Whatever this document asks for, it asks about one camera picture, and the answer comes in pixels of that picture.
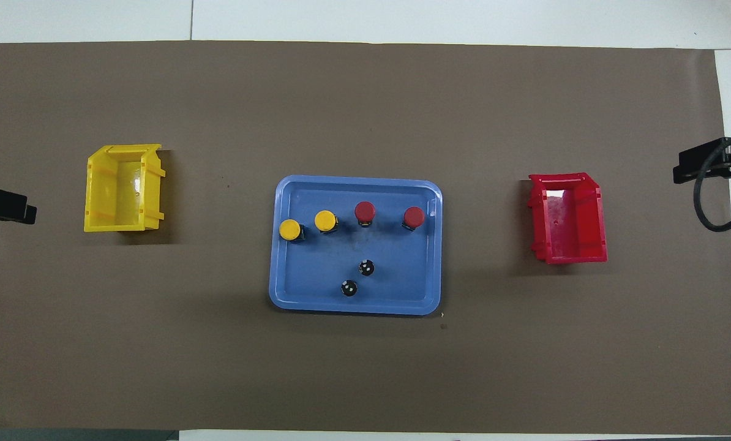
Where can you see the brown paper table mat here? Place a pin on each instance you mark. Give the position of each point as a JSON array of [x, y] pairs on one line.
[[365, 380]]

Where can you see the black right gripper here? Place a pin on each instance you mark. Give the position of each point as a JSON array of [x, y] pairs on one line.
[[723, 160]]

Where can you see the red push button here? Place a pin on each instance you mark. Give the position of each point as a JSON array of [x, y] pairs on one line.
[[365, 211], [414, 216]]

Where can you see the yellow push button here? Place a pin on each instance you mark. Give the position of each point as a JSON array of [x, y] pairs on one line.
[[289, 229], [325, 220]]

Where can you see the blue plastic tray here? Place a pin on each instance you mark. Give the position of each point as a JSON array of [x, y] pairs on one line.
[[396, 282]]

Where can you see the yellow plastic storage bin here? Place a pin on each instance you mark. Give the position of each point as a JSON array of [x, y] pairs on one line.
[[120, 202]]

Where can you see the black push button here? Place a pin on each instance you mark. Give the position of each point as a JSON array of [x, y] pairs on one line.
[[349, 288], [366, 267]]

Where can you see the red plastic storage bin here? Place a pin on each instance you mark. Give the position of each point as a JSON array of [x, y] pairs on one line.
[[570, 226]]

